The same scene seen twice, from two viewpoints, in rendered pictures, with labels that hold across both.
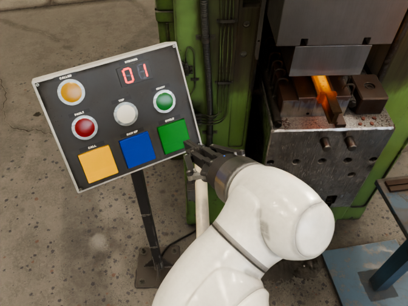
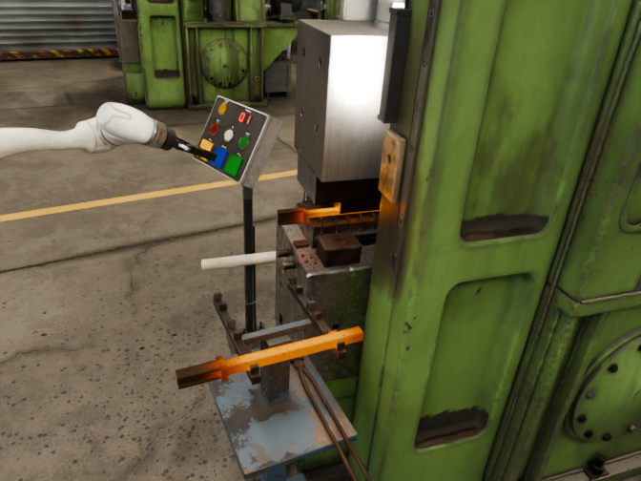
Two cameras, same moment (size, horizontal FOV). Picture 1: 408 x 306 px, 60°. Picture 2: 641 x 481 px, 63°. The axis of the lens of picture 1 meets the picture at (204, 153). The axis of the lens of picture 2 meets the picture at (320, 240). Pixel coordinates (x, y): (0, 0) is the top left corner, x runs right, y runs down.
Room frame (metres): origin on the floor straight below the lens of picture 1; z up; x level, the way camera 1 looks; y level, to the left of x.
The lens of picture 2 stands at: (0.38, -1.81, 1.76)
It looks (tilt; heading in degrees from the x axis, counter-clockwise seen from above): 29 degrees down; 72
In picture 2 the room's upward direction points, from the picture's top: 4 degrees clockwise
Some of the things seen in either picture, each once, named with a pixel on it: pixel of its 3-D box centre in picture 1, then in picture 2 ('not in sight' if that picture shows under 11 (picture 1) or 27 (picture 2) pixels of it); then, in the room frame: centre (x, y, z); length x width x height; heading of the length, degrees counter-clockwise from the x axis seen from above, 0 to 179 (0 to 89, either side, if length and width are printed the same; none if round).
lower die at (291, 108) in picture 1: (300, 64); (362, 216); (1.01, -0.33, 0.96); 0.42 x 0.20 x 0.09; 2
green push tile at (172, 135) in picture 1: (173, 136); (234, 165); (0.63, 0.08, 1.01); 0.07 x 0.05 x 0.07; 117
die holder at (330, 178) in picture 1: (299, 118); (363, 288); (1.02, -0.38, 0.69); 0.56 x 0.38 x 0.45; 2
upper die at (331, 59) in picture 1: (310, 20); (366, 173); (1.01, -0.33, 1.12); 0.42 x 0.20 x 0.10; 2
